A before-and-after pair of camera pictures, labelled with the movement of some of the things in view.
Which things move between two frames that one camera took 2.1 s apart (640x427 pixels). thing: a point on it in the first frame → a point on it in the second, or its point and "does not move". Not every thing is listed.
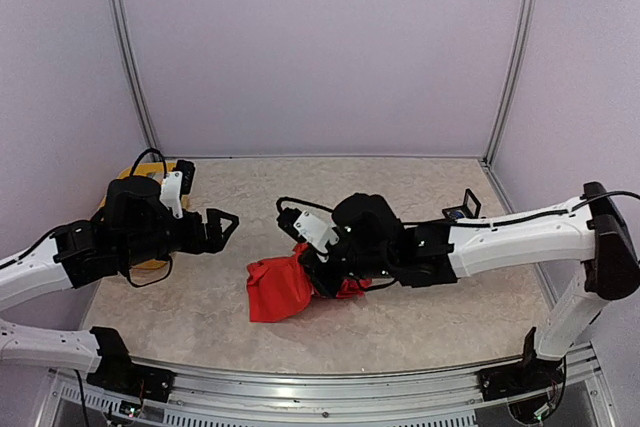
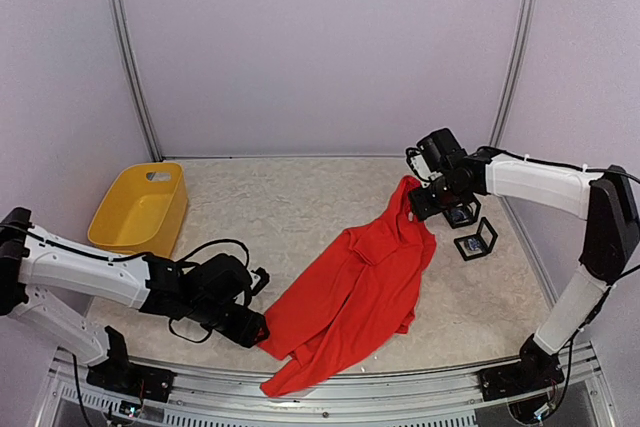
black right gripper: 327,287 → 423,208
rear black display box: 468,210 does not move
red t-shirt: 278,289 → 349,310
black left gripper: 213,242 → 245,332
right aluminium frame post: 519,54 does not move
